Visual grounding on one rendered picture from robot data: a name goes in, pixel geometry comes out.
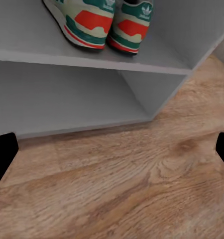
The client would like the gym shoe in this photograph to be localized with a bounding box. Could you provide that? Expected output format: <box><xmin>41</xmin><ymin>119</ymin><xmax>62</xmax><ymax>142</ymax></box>
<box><xmin>42</xmin><ymin>0</ymin><xmax>115</xmax><ymax>51</ymax></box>
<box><xmin>107</xmin><ymin>0</ymin><xmax>154</xmax><ymax>55</ymax></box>

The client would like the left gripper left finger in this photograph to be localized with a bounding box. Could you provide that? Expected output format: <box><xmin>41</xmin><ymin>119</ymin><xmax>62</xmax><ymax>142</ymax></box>
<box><xmin>0</xmin><ymin>132</ymin><xmax>18</xmax><ymax>180</ymax></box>

